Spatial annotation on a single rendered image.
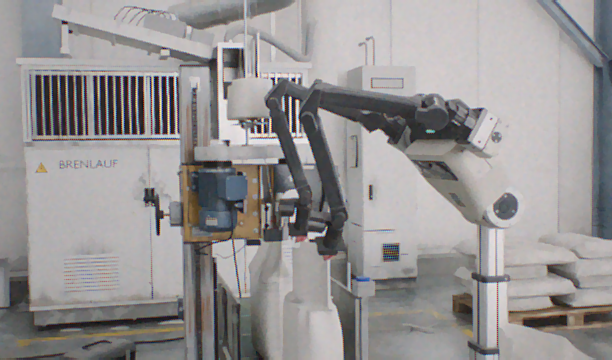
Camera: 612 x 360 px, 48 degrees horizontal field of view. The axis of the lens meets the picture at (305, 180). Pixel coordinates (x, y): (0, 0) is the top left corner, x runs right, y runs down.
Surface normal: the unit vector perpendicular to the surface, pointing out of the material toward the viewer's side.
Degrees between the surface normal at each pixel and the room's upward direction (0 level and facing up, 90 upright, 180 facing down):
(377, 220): 90
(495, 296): 90
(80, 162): 90
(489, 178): 115
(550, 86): 90
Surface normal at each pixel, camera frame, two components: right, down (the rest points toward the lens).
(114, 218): 0.24, 0.05
